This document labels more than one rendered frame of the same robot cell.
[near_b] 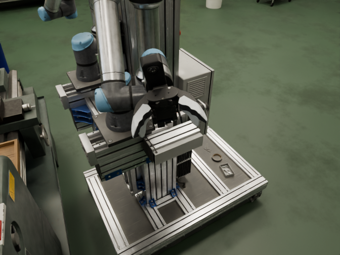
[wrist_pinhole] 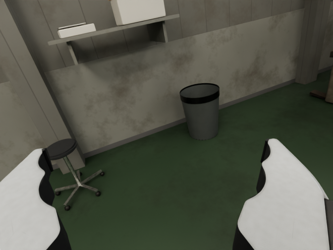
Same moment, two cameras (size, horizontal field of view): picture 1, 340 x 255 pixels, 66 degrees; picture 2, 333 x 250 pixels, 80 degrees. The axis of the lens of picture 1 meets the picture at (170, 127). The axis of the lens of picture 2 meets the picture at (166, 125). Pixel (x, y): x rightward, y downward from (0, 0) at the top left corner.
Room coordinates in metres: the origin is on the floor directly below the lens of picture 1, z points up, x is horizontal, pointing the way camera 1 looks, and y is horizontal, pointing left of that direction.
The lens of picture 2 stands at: (0.50, 0.04, 1.65)
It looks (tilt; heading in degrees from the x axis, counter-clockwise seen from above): 29 degrees down; 194
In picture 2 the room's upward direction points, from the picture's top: 12 degrees counter-clockwise
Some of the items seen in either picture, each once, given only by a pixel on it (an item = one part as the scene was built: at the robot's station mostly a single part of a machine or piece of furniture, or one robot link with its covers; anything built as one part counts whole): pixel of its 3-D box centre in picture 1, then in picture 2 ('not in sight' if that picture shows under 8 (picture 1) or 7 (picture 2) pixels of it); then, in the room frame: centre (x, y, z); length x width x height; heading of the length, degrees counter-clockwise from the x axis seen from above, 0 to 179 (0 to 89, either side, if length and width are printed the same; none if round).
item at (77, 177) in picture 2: not in sight; (69, 169); (-1.02, -1.57, 0.32); 0.60 x 0.57 x 0.63; 16
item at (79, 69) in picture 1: (88, 67); not in sight; (1.35, 0.47, 1.21); 0.15 x 0.15 x 0.10
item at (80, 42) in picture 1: (85, 47); not in sight; (1.36, 0.46, 1.33); 0.13 x 0.12 x 0.14; 142
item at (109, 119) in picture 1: (121, 113); not in sight; (0.93, 0.22, 1.21); 0.15 x 0.15 x 0.10
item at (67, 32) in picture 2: not in sight; (76, 30); (-1.51, -1.17, 1.66); 0.35 x 0.34 x 0.09; 120
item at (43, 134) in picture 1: (35, 130); not in sight; (1.36, 0.93, 0.73); 0.27 x 0.12 x 0.27; 25
